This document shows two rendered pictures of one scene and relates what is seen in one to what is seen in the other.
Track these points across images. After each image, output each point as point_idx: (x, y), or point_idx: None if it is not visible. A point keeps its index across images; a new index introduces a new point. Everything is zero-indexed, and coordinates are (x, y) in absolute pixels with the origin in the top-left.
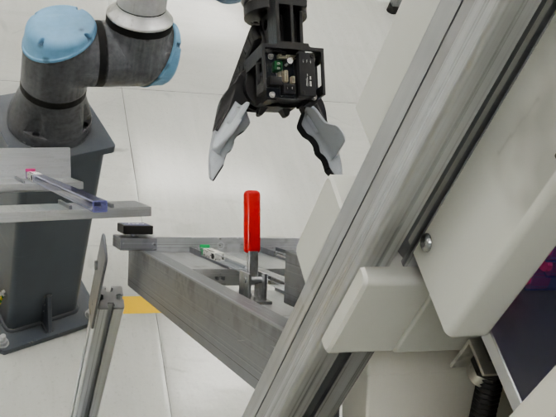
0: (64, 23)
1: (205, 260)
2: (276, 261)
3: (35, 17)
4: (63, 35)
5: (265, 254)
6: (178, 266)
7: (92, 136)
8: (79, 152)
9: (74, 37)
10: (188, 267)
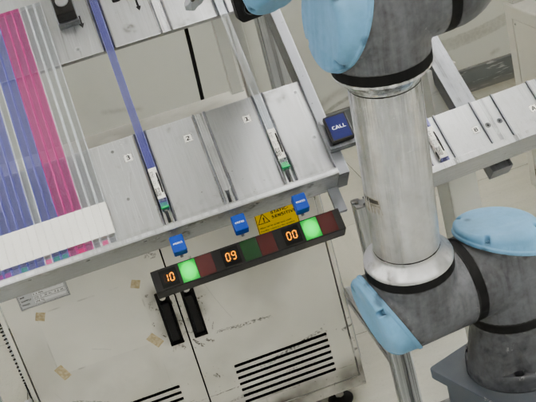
0: (490, 220)
1: (281, 135)
2: (226, 147)
3: (530, 218)
4: (483, 211)
5: (235, 189)
6: (290, 46)
7: (461, 365)
8: (465, 345)
9: (469, 212)
10: (283, 40)
